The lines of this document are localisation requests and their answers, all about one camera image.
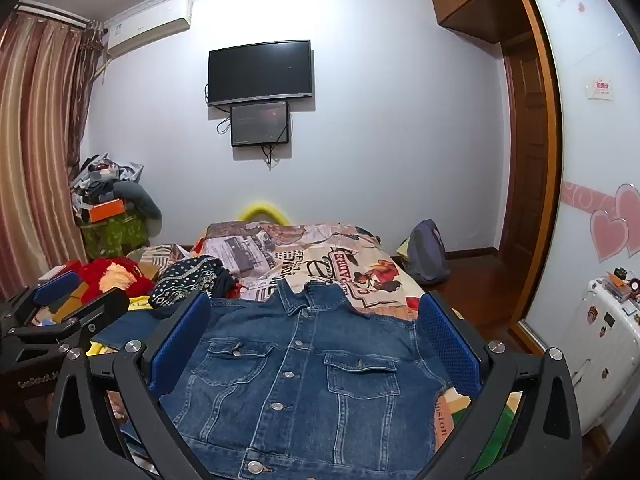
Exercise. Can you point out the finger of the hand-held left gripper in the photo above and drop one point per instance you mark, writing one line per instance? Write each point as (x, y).
(102, 307)
(56, 287)

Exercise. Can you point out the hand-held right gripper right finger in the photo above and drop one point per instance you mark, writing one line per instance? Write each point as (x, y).
(447, 342)

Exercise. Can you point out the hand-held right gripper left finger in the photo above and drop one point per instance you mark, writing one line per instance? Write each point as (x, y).
(180, 342)

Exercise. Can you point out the blue denim jacket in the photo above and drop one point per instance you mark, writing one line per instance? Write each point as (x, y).
(300, 385)

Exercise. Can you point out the red cloth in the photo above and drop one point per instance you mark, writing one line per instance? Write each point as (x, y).
(100, 270)

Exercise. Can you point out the dark patterned cloth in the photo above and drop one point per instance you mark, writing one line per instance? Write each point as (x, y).
(185, 275)

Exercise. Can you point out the green patterned cloth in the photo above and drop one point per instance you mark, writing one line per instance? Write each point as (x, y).
(112, 237)

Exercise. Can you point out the orange box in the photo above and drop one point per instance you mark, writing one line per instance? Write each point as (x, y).
(102, 210)

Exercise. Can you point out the grey backpack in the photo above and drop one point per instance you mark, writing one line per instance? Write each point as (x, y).
(425, 250)

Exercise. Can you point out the grey cloth bundle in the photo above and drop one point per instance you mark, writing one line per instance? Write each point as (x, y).
(140, 197)

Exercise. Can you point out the printed blanket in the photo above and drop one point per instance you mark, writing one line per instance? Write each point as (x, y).
(325, 265)

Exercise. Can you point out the striped brown curtain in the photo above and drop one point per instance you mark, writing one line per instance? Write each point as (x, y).
(35, 135)

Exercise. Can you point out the white box shelf unit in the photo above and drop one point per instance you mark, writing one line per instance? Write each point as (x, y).
(605, 350)

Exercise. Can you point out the wooden door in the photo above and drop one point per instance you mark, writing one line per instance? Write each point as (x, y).
(525, 160)

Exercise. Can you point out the white wardrobe door pink hearts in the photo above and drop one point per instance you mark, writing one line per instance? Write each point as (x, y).
(590, 160)

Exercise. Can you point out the white air conditioner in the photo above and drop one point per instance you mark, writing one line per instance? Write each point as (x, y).
(150, 25)

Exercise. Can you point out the wooden overhead cabinet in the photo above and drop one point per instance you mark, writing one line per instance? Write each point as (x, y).
(465, 0)

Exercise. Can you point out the small black wall monitor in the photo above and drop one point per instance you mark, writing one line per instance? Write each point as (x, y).
(260, 125)

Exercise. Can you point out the black wall television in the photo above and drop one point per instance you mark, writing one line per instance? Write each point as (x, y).
(260, 72)

